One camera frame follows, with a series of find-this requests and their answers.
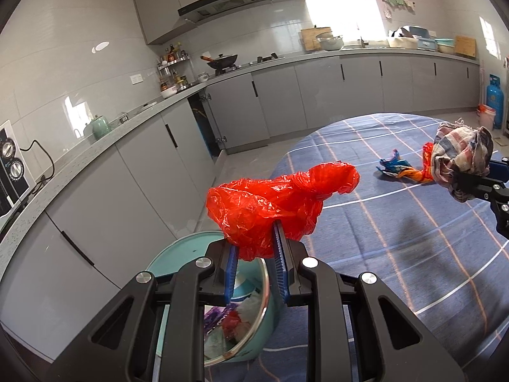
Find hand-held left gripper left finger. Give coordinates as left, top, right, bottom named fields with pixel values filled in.
left=45, top=238, right=240, bottom=382

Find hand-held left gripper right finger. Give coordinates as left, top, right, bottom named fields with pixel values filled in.
left=271, top=221, right=465, bottom=382

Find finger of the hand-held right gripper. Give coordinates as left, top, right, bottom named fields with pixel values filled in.
left=451, top=171, right=509, bottom=204
left=488, top=157, right=509, bottom=186

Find checked cloth rag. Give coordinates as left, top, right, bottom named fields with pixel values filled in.
left=431, top=118, right=495, bottom=203

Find white tissue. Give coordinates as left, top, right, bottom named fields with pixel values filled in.
left=239, top=291, right=265, bottom=319

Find teal round waste bin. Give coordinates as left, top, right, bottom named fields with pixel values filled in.
left=145, top=230, right=281, bottom=367

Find red plastic bag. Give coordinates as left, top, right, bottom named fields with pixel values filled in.
left=206, top=161, right=361, bottom=262

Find purple wrapper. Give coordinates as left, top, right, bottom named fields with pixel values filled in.
left=204, top=306, right=227, bottom=329

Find small red scrap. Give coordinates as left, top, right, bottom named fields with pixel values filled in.
left=222, top=309, right=244, bottom=341

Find red orange plastic scrap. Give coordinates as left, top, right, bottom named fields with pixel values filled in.
left=422, top=142, right=440, bottom=186

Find white plastic bucket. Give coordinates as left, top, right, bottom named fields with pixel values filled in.
left=477, top=104, right=496, bottom=130

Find blue gas cylinder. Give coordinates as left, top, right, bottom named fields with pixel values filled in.
left=488, top=74, right=505, bottom=130

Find colourful crumpled cloth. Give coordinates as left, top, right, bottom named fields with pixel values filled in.
left=376, top=149, right=424, bottom=184

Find blue checked tablecloth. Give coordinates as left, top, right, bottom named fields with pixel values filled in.
left=207, top=113, right=509, bottom=382

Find wooden cutting board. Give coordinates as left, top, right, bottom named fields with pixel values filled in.
left=454, top=35, right=477, bottom=58
left=300, top=27, right=332, bottom=51

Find grey kitchen base cabinets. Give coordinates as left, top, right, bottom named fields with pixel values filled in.
left=0, top=50, right=482, bottom=363

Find blue plastic basket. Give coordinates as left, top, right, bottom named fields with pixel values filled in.
left=398, top=26, right=438, bottom=50

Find white plastic basin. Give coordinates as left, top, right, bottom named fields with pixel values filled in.
left=387, top=36, right=418, bottom=50

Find teal ceramic jar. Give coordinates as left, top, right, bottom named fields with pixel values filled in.
left=92, top=115, right=110, bottom=141

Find large metal pot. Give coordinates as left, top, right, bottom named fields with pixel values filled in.
left=315, top=34, right=345, bottom=52

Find gas stove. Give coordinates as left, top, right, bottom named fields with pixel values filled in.
left=215, top=53, right=285, bottom=76

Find black wok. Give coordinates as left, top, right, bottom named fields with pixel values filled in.
left=200, top=53, right=239, bottom=73

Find metal spice rack with bottles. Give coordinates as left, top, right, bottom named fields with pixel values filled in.
left=157, top=42, right=192, bottom=92

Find bright window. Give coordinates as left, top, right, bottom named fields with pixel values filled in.
left=306, top=0, right=388, bottom=42

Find white microwave oven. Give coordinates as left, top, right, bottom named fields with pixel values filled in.
left=0, top=119, right=34, bottom=231

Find black range hood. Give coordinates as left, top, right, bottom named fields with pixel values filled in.
left=177, top=0, right=274, bottom=28

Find hanging wall cloths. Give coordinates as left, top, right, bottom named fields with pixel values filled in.
left=381, top=0, right=416, bottom=19

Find black power cable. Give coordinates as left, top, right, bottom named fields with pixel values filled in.
left=18, top=139, right=56, bottom=196

